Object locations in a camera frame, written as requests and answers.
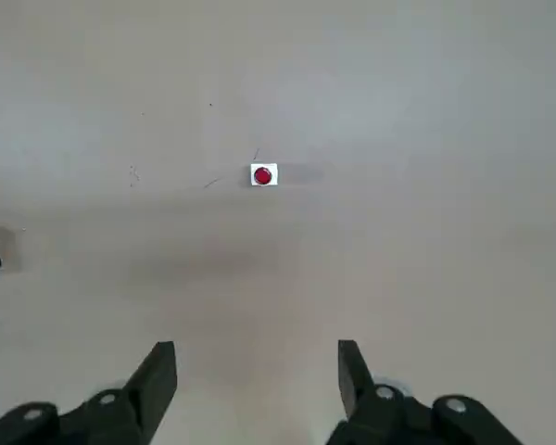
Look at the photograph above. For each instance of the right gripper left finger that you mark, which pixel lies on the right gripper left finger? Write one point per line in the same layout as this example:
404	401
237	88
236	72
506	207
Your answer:
134	408

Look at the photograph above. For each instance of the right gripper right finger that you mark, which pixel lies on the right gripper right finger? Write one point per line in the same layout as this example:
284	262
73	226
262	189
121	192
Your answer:
375	417

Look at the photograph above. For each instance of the red push button switch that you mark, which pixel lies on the red push button switch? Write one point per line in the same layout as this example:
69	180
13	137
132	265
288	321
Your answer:
263	176

